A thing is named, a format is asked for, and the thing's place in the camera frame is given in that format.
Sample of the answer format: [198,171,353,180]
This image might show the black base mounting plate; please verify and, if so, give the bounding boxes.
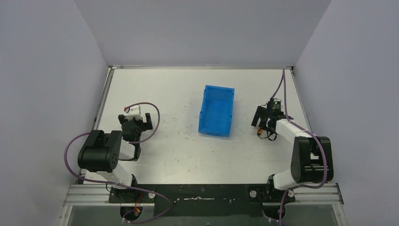
[108,184,281,217]

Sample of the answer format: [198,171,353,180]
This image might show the aluminium back table rail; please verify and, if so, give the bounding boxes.
[110,65,293,70]

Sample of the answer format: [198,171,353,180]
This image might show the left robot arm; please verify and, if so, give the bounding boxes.
[78,113,153,203]

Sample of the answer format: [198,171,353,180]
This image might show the blue plastic bin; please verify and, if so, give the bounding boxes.
[198,85,235,137]

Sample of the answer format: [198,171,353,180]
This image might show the aluminium front frame rail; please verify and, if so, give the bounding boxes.
[64,183,344,207]

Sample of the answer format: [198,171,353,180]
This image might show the orange handled screwdriver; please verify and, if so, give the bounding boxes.
[257,124,269,137]

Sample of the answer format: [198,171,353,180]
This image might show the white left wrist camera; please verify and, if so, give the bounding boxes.
[124,105,142,121]

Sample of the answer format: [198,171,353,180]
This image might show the aluminium left table rail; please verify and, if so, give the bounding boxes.
[92,66,115,129]

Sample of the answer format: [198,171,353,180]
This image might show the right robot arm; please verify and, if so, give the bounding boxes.
[251,105,334,202]

